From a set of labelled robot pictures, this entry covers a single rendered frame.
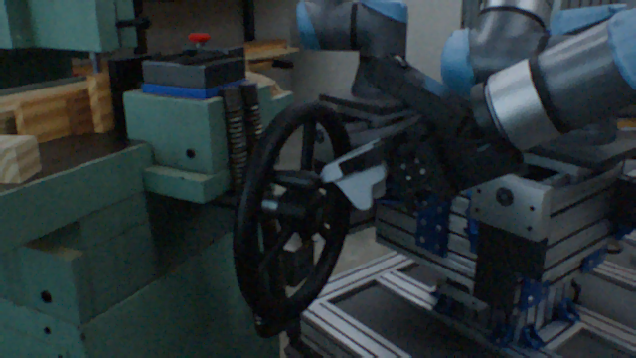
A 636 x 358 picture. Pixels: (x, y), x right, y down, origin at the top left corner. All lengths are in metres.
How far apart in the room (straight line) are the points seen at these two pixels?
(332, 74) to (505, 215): 3.73
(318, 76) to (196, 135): 4.06
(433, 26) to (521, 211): 3.26
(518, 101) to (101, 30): 0.56
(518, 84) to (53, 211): 0.48
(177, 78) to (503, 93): 0.39
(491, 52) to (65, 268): 0.53
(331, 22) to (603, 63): 0.94
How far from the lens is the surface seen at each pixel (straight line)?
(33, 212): 0.66
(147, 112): 0.75
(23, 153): 0.66
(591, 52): 0.51
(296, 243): 1.09
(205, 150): 0.70
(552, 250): 1.07
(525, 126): 0.52
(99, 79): 0.81
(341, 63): 4.60
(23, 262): 0.77
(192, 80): 0.70
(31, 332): 0.83
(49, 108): 0.80
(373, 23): 1.37
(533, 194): 0.99
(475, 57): 0.64
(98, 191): 0.71
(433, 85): 0.57
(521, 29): 0.65
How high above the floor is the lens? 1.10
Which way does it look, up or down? 19 degrees down
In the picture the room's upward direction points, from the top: straight up
